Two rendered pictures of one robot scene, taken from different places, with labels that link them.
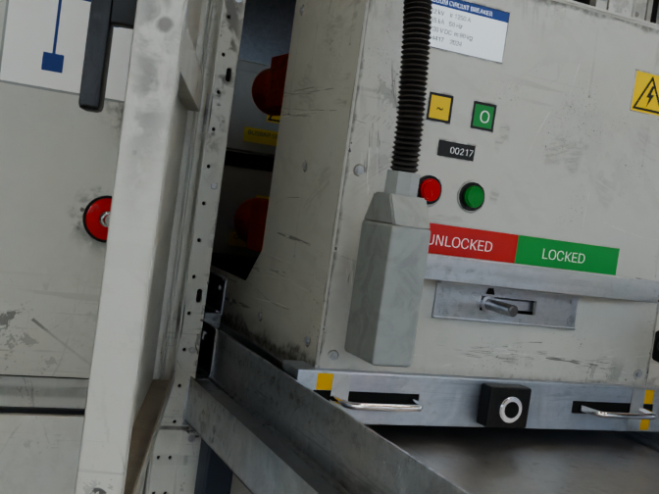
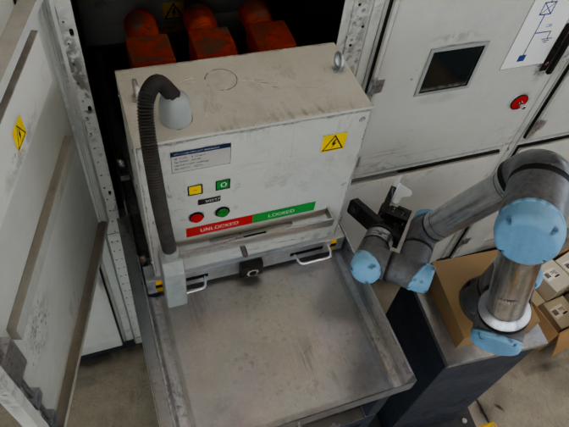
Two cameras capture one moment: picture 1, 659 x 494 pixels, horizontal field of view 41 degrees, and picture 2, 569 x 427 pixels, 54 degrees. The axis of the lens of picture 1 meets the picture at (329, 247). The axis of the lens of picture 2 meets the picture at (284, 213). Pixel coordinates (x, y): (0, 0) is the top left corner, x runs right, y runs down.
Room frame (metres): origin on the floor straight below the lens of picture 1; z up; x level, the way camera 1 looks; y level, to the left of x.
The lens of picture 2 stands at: (0.29, -0.27, 2.16)
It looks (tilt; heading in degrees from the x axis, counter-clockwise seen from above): 53 degrees down; 358
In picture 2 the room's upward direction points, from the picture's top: 10 degrees clockwise
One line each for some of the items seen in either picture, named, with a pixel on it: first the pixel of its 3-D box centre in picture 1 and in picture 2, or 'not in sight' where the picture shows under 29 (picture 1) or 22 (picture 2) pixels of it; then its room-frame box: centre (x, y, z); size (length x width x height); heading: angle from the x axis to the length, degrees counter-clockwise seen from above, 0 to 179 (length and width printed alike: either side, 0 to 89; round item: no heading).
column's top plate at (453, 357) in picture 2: not in sight; (473, 305); (1.13, -0.90, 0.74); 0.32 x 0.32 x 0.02; 20
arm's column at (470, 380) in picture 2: not in sight; (433, 355); (1.13, -0.90, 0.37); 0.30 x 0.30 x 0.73; 20
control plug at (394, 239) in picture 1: (387, 276); (172, 274); (0.93, -0.06, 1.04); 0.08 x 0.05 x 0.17; 24
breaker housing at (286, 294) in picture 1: (421, 185); (224, 124); (1.31, -0.12, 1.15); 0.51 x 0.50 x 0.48; 24
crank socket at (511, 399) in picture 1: (505, 406); (251, 268); (1.06, -0.24, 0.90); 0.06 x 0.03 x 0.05; 114
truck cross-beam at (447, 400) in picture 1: (486, 398); (247, 257); (1.09, -0.22, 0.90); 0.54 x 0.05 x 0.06; 114
